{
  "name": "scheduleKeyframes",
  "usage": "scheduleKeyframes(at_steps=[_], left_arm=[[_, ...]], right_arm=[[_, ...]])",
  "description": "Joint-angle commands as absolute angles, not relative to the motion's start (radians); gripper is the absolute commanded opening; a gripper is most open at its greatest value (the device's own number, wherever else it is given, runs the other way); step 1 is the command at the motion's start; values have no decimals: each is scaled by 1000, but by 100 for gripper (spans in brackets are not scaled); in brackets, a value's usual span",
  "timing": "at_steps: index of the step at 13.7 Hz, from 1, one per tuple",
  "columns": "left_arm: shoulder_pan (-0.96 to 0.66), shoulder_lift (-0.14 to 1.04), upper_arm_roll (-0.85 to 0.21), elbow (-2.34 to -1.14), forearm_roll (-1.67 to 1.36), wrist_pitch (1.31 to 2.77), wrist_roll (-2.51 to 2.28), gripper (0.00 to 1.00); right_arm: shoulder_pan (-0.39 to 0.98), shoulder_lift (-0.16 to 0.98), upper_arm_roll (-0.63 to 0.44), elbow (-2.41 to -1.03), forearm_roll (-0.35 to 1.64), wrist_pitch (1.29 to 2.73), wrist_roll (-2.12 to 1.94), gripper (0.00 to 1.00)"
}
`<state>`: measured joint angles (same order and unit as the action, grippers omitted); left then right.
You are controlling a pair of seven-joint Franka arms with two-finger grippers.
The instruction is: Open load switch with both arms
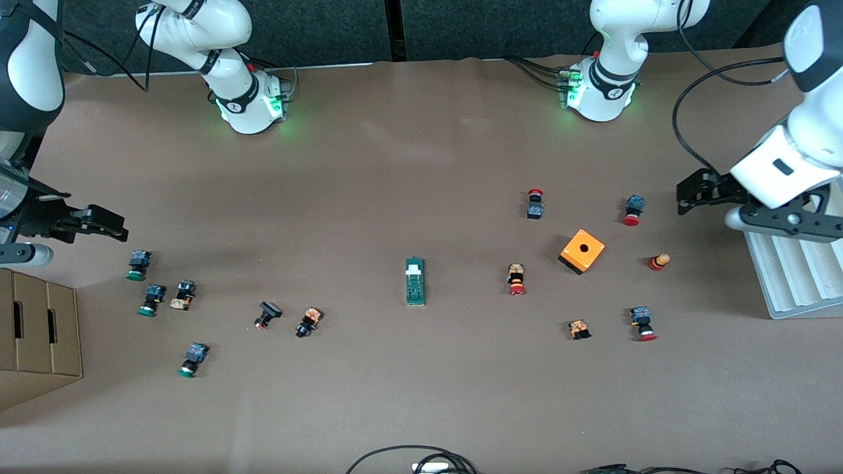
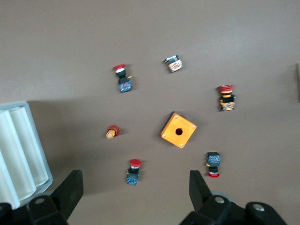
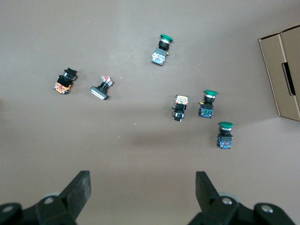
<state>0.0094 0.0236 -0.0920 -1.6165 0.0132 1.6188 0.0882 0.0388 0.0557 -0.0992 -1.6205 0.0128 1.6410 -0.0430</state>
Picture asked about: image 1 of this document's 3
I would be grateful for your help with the green load switch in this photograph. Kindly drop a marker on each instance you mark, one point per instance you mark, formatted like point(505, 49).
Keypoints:
point(415, 286)

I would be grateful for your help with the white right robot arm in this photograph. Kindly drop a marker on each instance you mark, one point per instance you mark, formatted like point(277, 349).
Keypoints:
point(230, 79)

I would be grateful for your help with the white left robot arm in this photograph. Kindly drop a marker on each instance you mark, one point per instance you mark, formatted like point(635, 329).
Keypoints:
point(616, 66)

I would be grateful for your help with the green mushroom push button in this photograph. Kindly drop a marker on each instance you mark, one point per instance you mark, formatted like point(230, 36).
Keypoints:
point(153, 297)
point(138, 262)
point(193, 357)

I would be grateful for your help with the red mushroom button blue block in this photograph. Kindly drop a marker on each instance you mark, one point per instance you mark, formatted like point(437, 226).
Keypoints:
point(633, 209)
point(642, 322)

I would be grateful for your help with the red yellow button head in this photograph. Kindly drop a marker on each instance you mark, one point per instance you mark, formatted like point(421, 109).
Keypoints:
point(658, 262)

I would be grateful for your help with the white grooved plastic tray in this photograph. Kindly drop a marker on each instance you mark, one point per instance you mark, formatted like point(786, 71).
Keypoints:
point(803, 276)

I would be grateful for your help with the brown cardboard box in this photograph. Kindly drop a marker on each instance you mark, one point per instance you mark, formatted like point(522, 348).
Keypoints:
point(39, 336)

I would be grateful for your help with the red mushroom button black block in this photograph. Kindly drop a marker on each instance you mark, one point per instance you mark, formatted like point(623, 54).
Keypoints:
point(535, 209)

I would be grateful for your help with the orange black contact block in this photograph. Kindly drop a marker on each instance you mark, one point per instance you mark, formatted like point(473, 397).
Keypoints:
point(579, 328)

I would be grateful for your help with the red mushroom button orange block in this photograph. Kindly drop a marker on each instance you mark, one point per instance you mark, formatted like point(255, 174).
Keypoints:
point(516, 280)

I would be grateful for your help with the brown table cover sheet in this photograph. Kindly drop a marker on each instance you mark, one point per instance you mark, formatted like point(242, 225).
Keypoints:
point(461, 395)

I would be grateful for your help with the white power adapter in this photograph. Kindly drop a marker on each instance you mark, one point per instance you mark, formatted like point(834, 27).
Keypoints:
point(431, 468)

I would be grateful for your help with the orange push button enclosure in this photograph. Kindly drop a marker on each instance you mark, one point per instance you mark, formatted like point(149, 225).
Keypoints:
point(579, 253)

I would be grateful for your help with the black switch white rectangular face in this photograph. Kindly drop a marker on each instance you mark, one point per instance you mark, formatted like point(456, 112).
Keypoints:
point(268, 314)

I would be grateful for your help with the black vertical post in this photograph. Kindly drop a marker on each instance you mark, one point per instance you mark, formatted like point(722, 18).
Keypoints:
point(394, 29)

